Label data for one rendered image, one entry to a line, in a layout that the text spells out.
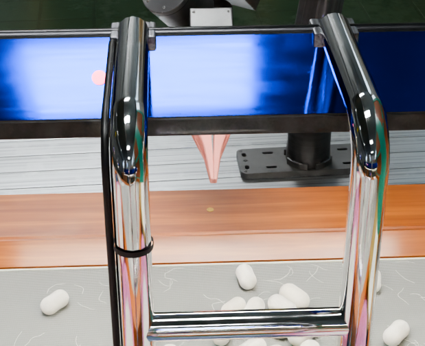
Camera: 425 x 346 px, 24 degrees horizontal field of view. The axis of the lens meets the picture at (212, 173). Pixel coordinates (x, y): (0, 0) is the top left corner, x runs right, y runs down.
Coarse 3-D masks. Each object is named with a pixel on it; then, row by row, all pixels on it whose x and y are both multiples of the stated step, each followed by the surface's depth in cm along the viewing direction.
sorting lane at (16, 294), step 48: (0, 288) 108; (48, 288) 108; (96, 288) 108; (192, 288) 108; (240, 288) 108; (336, 288) 108; (384, 288) 108; (0, 336) 101; (48, 336) 101; (96, 336) 101
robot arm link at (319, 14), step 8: (304, 0) 132; (312, 0) 131; (320, 0) 130; (328, 0) 130; (336, 0) 131; (304, 8) 131; (312, 8) 131; (320, 8) 130; (328, 8) 130; (336, 8) 132; (296, 16) 133; (304, 16) 132; (312, 16) 131; (320, 16) 131; (296, 24) 133
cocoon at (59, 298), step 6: (54, 294) 104; (60, 294) 104; (66, 294) 104; (42, 300) 104; (48, 300) 103; (54, 300) 103; (60, 300) 104; (66, 300) 104; (42, 306) 103; (48, 306) 103; (54, 306) 103; (60, 306) 104; (48, 312) 103; (54, 312) 103
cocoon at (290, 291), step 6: (282, 288) 105; (288, 288) 104; (294, 288) 104; (282, 294) 105; (288, 294) 104; (294, 294) 104; (300, 294) 104; (306, 294) 104; (294, 300) 103; (300, 300) 103; (306, 300) 103; (300, 306) 103; (306, 306) 104
